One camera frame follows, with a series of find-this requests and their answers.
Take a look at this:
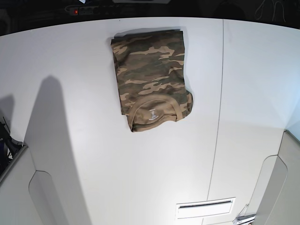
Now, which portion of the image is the black equipment beside table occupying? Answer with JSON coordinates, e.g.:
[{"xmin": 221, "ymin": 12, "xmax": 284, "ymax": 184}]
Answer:
[{"xmin": 0, "ymin": 116, "xmax": 23, "ymax": 176}]

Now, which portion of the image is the silver clip at table edge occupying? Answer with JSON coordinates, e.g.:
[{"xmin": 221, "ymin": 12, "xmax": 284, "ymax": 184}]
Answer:
[{"xmin": 233, "ymin": 204, "xmax": 256, "ymax": 225}]

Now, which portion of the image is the camouflage T-shirt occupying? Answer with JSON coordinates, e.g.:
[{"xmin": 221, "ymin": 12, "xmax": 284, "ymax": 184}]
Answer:
[{"xmin": 111, "ymin": 30, "xmax": 193, "ymax": 132}]

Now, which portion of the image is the black power strip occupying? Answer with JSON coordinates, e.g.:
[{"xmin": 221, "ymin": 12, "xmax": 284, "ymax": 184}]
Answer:
[{"xmin": 65, "ymin": 5, "xmax": 121, "ymax": 16}]

